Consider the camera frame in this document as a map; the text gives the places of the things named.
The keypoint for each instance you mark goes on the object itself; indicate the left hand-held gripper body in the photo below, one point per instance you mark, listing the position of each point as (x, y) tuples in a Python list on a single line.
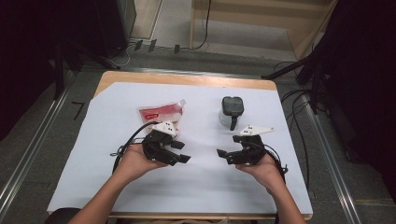
[(157, 146)]

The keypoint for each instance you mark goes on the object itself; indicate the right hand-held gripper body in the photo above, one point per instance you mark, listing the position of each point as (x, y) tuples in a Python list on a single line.
[(252, 151)]

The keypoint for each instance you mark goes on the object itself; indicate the red and white refill pouch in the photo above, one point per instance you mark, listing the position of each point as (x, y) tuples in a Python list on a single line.
[(158, 113)]

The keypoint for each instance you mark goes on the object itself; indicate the clear jar with black lid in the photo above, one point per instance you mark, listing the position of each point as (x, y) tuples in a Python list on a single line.
[(232, 105)]

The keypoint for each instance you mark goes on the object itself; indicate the person's right hand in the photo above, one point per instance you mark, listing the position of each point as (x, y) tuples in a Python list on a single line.
[(264, 174)]

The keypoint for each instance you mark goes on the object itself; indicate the person's left hand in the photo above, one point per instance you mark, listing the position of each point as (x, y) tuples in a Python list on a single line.
[(135, 163)]

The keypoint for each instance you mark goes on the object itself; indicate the white paper sheet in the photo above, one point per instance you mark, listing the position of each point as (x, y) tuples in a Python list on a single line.
[(202, 186)]

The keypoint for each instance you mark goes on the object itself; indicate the wooden table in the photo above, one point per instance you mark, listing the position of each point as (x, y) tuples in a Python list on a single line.
[(186, 79)]

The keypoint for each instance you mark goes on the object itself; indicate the black tripod stand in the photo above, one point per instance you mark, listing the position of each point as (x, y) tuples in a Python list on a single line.
[(59, 71), (314, 81)]

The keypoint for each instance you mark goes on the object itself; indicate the black tape strip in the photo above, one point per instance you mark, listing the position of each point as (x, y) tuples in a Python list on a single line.
[(138, 45), (177, 48), (152, 45)]

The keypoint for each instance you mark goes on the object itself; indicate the person's dark clothing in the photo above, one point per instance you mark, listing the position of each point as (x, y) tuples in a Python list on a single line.
[(62, 216)]

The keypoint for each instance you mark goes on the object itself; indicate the black cabinet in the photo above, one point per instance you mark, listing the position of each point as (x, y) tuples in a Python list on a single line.
[(115, 25)]

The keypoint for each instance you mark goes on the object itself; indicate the metal floor rail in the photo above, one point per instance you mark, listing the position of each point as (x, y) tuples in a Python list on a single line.
[(333, 161), (28, 155)]

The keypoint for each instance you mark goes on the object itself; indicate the light wooden shelf frame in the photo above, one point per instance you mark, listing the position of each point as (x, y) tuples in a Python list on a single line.
[(249, 18)]

